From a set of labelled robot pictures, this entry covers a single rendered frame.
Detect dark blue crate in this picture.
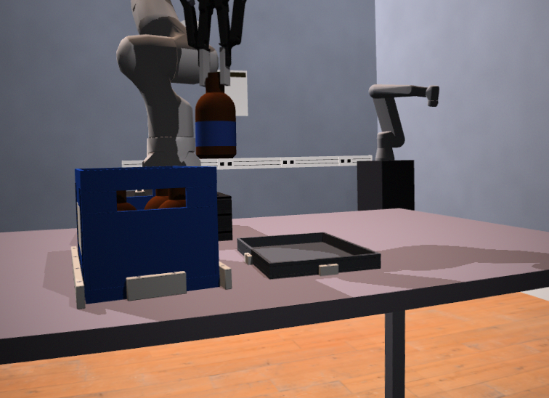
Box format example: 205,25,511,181
75,166,220,304

